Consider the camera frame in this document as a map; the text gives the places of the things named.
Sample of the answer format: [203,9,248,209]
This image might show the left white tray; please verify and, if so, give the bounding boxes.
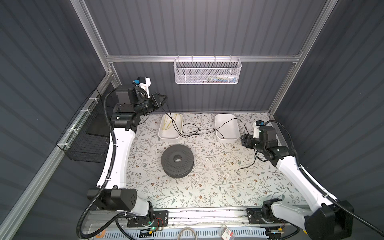
[158,113,184,143]

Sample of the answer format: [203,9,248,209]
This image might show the black wire basket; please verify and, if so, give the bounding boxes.
[56,89,110,164]

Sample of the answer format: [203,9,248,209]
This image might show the right white tray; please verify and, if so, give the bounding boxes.
[215,114,240,144]

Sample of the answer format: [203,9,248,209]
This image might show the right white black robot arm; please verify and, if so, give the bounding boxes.
[240,120,384,240]

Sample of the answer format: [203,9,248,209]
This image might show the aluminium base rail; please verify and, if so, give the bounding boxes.
[86,206,316,229]

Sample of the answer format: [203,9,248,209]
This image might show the white wire mesh basket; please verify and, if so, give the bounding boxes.
[173,57,242,85]

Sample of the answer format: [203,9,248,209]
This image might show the yellow rubber bands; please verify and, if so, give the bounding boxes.
[162,114,182,130]

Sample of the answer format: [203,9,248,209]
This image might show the black box in basket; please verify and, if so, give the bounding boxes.
[86,113,110,138]

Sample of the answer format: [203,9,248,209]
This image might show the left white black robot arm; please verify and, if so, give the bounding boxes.
[76,79,167,239]

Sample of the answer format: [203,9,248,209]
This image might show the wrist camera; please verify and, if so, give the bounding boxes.
[133,77,151,98]
[253,120,265,139]

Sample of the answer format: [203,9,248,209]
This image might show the small plastic packet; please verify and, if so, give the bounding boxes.
[219,225,235,240]

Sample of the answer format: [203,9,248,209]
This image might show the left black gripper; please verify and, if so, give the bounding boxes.
[133,93,167,118]

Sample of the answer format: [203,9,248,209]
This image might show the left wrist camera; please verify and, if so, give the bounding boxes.
[133,77,151,98]

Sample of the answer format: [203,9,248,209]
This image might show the black cable spool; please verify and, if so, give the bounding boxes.
[161,145,195,179]

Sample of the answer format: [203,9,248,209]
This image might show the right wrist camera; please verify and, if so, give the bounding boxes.
[253,120,265,139]

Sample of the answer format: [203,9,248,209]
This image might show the grey cable loop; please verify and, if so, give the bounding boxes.
[177,227,198,240]

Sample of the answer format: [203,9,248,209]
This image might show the white tray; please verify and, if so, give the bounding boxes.
[158,113,184,143]
[215,114,240,144]

